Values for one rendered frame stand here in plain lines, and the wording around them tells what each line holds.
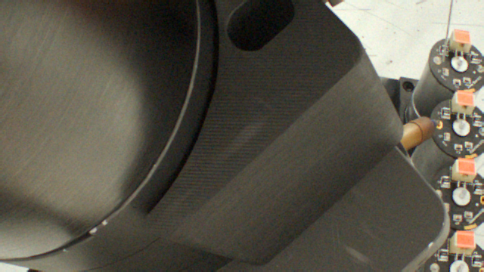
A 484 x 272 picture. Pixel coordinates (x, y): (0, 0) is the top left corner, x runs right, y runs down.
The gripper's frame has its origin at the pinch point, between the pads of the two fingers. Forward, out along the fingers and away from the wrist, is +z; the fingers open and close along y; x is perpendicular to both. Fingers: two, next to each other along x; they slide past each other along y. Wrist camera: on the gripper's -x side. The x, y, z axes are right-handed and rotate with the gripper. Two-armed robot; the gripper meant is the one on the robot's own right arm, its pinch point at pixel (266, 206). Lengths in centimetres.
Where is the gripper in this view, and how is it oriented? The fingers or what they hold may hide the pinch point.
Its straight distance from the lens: 26.9
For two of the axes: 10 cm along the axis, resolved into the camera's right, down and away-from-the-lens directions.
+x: -7.3, 6.8, 0.6
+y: -6.2, -7.1, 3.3
